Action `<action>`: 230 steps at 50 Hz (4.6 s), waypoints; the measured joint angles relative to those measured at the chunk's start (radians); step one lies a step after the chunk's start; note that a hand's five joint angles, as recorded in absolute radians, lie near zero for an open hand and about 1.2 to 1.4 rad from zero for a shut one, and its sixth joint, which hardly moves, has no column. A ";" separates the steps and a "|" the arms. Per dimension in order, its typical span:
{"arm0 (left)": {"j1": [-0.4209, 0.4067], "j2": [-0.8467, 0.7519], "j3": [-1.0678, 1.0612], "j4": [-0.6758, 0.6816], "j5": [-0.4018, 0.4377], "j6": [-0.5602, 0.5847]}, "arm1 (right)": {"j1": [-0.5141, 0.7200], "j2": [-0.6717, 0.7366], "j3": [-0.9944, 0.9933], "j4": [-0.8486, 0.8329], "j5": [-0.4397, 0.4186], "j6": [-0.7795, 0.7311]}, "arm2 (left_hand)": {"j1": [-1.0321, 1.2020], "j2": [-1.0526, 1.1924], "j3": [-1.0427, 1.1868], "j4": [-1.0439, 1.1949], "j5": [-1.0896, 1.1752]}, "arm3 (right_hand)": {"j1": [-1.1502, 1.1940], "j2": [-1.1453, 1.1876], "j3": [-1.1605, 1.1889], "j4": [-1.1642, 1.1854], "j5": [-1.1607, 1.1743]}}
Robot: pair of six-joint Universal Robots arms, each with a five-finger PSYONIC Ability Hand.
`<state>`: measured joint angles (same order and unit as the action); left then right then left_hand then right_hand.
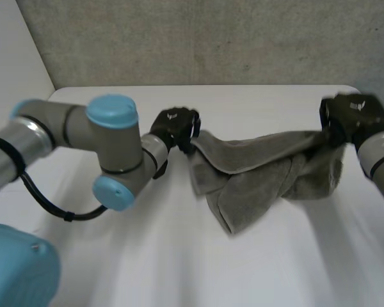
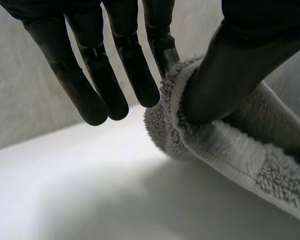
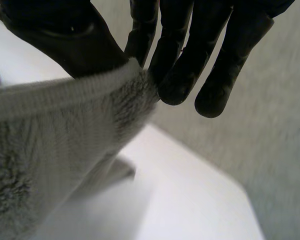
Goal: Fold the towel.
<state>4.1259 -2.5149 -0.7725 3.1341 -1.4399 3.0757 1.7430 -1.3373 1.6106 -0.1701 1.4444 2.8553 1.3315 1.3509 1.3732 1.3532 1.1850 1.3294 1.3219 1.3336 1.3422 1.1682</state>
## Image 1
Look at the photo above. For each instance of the grey towel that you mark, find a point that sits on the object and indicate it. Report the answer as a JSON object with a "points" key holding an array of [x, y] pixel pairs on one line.
{"points": [[259, 169]]}

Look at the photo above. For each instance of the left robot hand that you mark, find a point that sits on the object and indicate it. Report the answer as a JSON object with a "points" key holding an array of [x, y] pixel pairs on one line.
{"points": [[174, 123]]}

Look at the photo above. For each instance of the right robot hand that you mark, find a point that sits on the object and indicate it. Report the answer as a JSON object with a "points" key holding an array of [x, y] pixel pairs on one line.
{"points": [[355, 115]]}

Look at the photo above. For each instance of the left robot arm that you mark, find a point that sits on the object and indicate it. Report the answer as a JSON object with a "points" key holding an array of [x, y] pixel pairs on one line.
{"points": [[73, 134]]}

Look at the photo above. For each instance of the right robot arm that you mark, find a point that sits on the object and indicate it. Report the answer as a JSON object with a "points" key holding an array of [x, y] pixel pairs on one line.
{"points": [[379, 160]]}

